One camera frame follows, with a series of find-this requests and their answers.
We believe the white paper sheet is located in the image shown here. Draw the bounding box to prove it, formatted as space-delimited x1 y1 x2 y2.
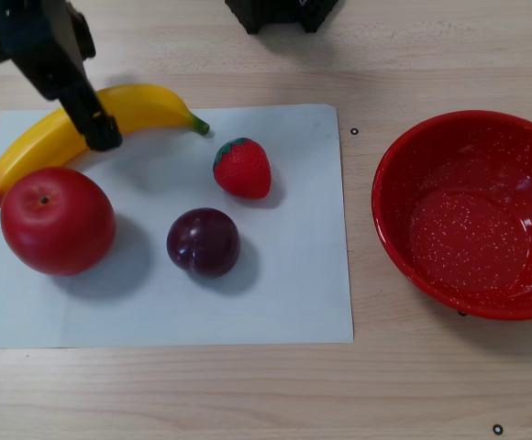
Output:
0 104 355 350

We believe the purple toy plum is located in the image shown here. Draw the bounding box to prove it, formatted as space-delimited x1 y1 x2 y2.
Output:
166 207 241 280

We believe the yellow toy banana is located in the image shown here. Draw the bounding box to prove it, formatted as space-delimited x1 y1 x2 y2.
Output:
0 83 211 209

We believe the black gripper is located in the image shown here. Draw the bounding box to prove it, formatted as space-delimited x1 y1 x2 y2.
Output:
0 0 124 153

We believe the red toy apple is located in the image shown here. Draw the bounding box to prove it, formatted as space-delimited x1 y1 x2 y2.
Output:
0 166 117 278

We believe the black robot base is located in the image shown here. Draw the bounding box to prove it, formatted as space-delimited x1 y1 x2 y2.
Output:
224 0 340 36

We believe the red speckled bowl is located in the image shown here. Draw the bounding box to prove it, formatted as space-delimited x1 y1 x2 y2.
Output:
371 109 532 321

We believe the red toy strawberry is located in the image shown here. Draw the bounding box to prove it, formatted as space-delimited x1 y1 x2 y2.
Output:
212 137 272 201

